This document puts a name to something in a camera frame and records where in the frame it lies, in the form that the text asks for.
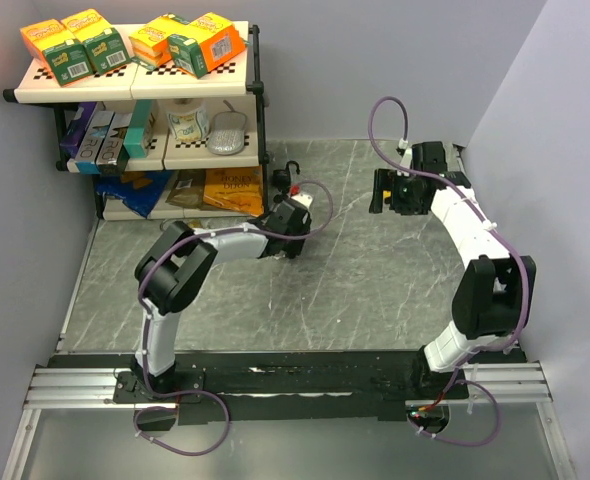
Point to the white grey box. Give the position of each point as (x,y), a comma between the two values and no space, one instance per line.
(88,151)

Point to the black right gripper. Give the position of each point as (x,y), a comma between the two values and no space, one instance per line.
(390,180)

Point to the aluminium rail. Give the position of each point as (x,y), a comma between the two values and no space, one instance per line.
(61,388)

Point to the purple box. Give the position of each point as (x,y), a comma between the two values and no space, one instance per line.
(77,127)

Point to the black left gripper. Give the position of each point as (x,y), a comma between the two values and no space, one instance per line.
(296,245)

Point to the black padlock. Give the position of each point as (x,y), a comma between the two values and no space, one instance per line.
(282,179)

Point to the orange honey dijon bag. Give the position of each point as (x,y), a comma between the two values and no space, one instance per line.
(235,189)

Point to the yellow orange sponge pack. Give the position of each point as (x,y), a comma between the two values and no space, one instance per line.
(150,41)

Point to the olive brown snack bag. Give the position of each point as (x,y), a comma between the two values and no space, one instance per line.
(188,189)

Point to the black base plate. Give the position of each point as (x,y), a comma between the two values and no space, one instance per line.
(204,387)

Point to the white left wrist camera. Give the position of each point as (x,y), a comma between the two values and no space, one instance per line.
(304,198)

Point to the grey black box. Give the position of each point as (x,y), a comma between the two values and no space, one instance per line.
(113,157)

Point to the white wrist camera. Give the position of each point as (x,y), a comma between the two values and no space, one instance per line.
(304,198)
(407,157)

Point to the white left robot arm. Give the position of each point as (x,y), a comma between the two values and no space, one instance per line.
(172,273)

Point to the beige three-tier shelf rack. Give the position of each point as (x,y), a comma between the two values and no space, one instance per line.
(236,84)

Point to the paper towel roll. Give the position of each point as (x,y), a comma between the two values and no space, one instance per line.
(187,119)

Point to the orange green sponge box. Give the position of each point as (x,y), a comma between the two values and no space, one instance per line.
(204,44)
(57,50)
(103,44)

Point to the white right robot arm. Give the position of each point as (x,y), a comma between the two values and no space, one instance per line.
(493,298)

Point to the silver mesh pouch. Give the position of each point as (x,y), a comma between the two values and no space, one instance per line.
(228,130)

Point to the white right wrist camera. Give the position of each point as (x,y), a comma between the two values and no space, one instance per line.
(407,157)

